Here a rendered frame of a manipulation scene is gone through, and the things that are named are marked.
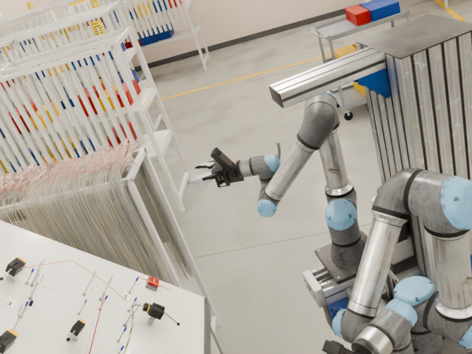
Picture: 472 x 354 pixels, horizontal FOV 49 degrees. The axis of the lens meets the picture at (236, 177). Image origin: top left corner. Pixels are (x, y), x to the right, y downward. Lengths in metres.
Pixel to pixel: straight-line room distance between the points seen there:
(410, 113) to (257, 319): 2.43
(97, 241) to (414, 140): 1.90
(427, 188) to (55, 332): 1.45
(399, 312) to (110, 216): 1.81
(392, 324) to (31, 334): 1.33
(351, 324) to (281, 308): 2.28
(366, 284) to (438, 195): 0.29
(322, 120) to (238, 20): 8.22
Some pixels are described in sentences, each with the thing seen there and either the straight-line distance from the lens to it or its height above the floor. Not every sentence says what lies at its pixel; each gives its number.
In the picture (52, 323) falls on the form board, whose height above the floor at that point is 1.33.
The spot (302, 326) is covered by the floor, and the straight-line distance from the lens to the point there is 3.51.
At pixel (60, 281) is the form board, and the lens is 2.32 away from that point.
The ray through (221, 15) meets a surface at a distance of 9.95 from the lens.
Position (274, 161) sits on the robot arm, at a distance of 2.01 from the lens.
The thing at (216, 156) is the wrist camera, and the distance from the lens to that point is 2.03.
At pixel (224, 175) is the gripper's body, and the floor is 1.56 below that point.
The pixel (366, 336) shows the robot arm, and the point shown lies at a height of 1.60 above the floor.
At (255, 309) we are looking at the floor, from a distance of 3.72.
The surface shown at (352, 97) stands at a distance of 5.94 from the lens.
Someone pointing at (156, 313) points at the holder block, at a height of 1.11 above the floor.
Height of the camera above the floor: 2.53
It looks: 28 degrees down
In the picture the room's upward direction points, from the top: 19 degrees counter-clockwise
